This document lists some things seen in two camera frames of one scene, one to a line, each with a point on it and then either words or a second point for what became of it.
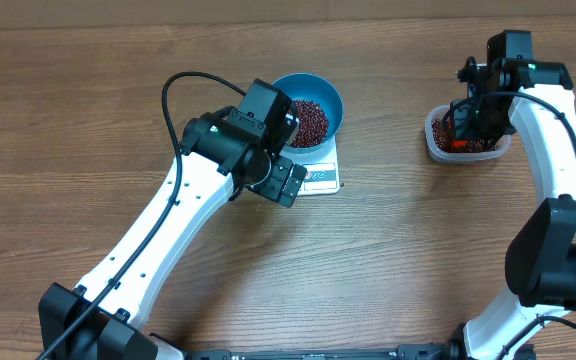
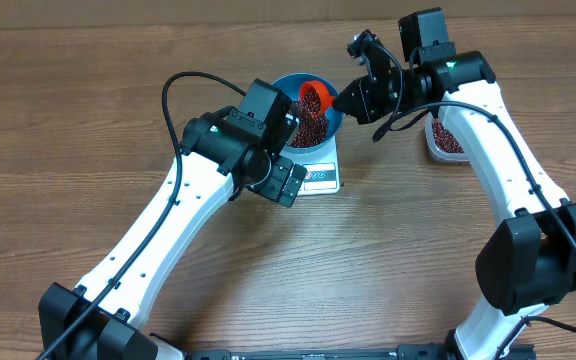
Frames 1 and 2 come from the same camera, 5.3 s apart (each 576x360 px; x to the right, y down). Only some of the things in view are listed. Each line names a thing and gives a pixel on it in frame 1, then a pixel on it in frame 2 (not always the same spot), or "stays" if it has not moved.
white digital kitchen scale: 321,165 stays
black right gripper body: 481,122 -> 380,101
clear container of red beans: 439,146 stays
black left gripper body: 273,181 stays
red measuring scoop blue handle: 459,144 -> 326,99
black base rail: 420,351 stays
